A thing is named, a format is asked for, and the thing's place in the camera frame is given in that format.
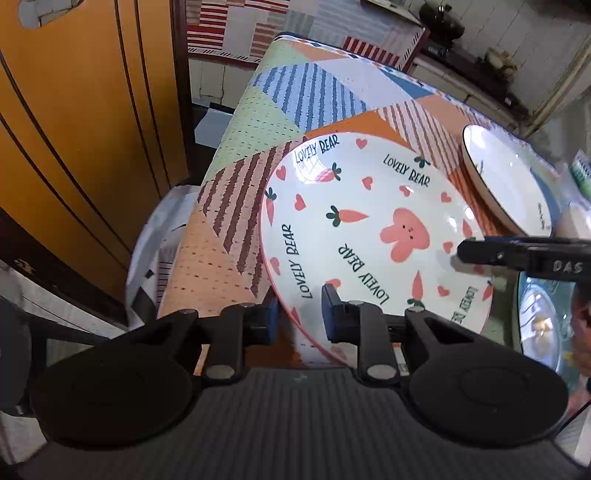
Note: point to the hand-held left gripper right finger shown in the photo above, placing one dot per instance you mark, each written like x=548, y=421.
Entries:
x=330, y=316

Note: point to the patchwork tablecloth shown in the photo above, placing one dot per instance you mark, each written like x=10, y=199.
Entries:
x=277, y=115

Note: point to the white plate with dark rim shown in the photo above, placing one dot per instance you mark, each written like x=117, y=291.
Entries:
x=503, y=175

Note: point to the white plastic bag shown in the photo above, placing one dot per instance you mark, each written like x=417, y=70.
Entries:
x=152, y=240

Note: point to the orange wooden door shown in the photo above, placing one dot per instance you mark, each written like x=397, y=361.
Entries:
x=69, y=138

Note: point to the cream kitchen cabinet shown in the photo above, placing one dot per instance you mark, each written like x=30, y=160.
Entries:
x=452, y=83

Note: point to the black wok with lid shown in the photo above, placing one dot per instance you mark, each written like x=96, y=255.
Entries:
x=441, y=18

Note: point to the white plate with pink bear print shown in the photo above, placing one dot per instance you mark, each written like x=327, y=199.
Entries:
x=369, y=184

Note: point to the person's right hand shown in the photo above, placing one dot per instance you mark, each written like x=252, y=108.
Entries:
x=582, y=323

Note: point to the striped counter cloth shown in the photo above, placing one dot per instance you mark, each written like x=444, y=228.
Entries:
x=286, y=23

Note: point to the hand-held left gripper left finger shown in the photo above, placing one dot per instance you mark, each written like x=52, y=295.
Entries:
x=270, y=321

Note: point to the small cream enamel pot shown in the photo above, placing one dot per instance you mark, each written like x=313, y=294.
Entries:
x=499, y=62

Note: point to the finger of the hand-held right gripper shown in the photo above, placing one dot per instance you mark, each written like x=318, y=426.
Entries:
x=489, y=253

